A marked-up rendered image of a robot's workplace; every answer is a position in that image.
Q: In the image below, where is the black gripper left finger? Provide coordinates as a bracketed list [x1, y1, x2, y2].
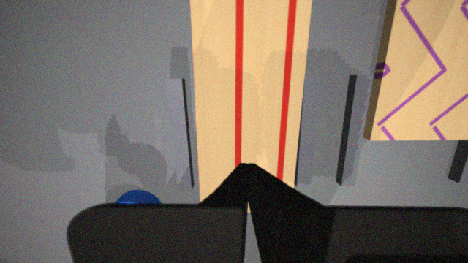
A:
[67, 163, 249, 263]

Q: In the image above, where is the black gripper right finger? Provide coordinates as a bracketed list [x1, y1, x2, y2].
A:
[248, 163, 468, 263]

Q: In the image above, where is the tan strip with red lines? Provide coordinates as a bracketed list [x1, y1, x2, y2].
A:
[190, 0, 312, 202]

